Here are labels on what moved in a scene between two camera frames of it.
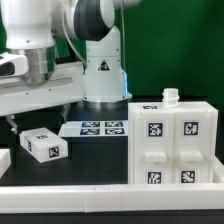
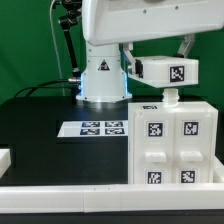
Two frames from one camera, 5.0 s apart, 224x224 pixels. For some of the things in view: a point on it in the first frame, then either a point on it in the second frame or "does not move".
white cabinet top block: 42,145 to 168,71
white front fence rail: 109,198 does not move
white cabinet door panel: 192,146 does not move
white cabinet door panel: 153,148 does not move
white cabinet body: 172,142 does not move
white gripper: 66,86 to 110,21
